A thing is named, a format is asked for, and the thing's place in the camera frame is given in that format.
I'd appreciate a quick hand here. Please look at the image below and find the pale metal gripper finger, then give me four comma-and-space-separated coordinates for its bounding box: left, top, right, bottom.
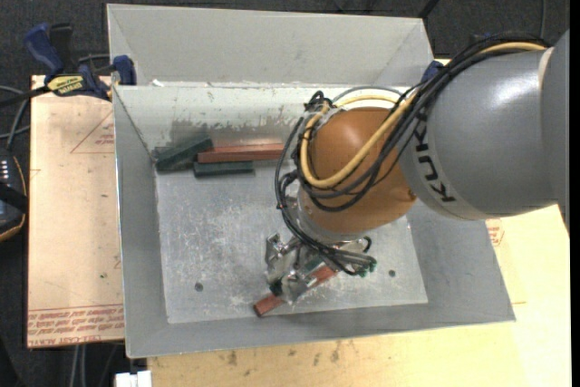
264, 232, 293, 295
285, 274, 321, 303

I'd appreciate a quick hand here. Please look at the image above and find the red-brown block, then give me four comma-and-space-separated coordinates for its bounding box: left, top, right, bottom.
252, 265, 337, 318
197, 142, 285, 165

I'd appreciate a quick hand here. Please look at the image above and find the grey metal bin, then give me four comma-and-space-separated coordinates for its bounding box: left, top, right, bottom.
106, 3, 517, 360

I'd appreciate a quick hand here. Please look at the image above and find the dark green flat block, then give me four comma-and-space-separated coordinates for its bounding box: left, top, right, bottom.
193, 160, 256, 179
155, 136, 215, 173

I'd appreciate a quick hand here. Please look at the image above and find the brown cardboard board, red print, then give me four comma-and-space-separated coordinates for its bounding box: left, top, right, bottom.
26, 74, 529, 350

